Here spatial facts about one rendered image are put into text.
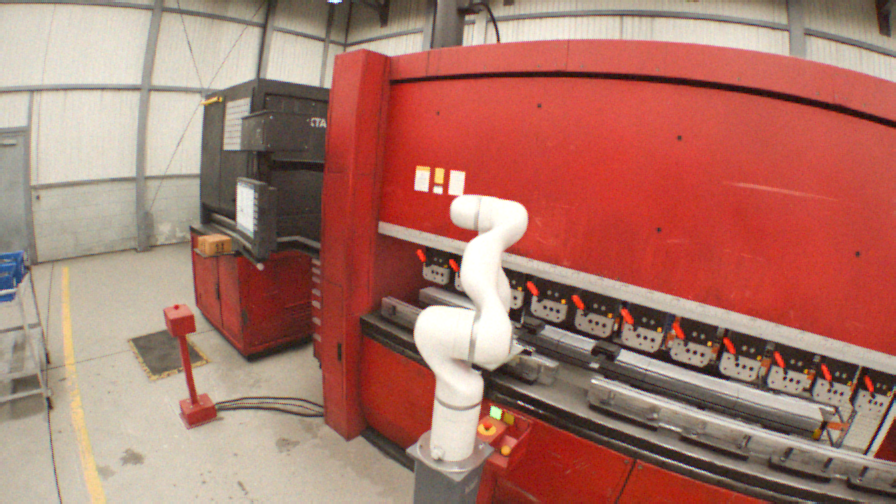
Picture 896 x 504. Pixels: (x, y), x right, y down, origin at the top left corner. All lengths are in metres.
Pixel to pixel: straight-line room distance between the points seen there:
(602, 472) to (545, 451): 0.27
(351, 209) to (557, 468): 1.57
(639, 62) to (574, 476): 1.65
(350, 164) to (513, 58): 0.93
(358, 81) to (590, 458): 2.01
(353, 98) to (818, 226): 2.04
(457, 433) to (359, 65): 1.69
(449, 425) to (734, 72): 1.40
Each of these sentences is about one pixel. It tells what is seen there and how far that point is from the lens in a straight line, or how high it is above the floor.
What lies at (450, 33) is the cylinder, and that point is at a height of 2.42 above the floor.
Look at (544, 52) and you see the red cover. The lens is 1.66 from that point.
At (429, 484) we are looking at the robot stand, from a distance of 1.16.
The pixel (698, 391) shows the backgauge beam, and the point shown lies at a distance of 1.90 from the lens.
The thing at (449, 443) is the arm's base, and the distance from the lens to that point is 1.06.
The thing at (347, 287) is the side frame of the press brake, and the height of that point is 1.06.
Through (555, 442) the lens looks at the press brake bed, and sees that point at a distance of 1.75.
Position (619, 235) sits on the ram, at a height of 1.57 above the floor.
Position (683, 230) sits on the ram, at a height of 1.64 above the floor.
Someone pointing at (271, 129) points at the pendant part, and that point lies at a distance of 1.96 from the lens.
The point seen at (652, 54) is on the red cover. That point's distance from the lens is 1.53.
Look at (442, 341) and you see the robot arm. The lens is 0.90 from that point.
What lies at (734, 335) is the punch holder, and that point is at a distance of 1.52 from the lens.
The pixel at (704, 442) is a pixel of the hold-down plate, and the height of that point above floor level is 0.90.
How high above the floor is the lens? 1.76
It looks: 13 degrees down
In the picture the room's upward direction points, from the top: 6 degrees clockwise
